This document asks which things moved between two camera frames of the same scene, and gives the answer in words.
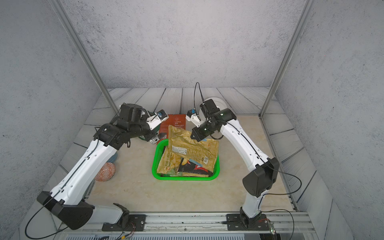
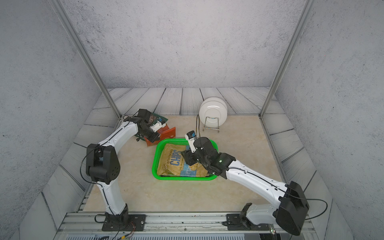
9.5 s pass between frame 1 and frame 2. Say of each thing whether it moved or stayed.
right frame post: stayed
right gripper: moved
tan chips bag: moved
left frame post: stayed
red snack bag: moved
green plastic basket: stayed
